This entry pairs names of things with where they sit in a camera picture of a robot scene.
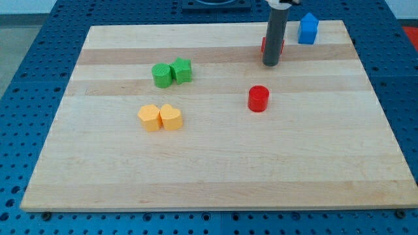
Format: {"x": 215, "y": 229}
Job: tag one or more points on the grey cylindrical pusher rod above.
{"x": 274, "y": 35}

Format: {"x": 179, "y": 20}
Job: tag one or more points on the white rod mount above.
{"x": 282, "y": 4}

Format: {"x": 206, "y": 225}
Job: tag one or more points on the red star block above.
{"x": 264, "y": 43}

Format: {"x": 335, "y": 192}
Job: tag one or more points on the blue triangle block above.
{"x": 307, "y": 30}

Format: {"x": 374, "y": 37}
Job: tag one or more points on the green star block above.
{"x": 181, "y": 70}

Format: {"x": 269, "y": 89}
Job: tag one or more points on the red cylinder block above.
{"x": 258, "y": 97}

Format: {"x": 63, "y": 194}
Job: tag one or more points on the green cylinder block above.
{"x": 162, "y": 77}

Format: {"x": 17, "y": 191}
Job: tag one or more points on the wooden board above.
{"x": 323, "y": 143}

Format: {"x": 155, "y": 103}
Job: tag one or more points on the yellow heart block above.
{"x": 171, "y": 117}

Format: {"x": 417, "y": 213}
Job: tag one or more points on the yellow hexagon block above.
{"x": 150, "y": 118}

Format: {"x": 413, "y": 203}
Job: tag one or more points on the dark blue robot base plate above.
{"x": 193, "y": 5}

